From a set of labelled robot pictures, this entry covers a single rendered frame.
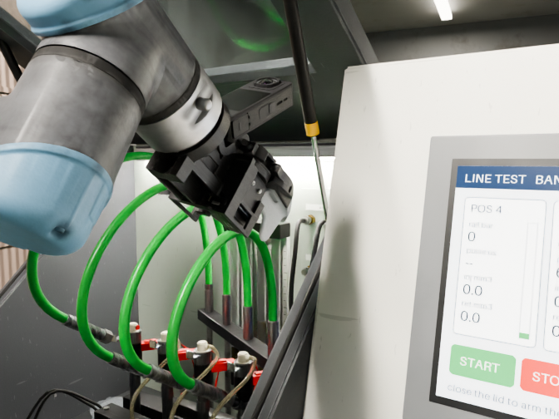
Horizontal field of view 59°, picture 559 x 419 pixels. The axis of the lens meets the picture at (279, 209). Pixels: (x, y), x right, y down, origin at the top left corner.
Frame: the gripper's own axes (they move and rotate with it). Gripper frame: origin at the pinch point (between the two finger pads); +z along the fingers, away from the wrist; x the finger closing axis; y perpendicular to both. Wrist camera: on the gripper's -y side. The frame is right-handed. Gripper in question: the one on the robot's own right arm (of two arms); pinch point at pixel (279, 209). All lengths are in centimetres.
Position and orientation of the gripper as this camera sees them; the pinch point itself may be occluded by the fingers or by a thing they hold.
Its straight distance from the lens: 59.3
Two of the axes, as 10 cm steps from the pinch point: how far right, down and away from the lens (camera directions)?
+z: 3.6, 4.7, 8.1
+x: 8.4, 2.2, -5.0
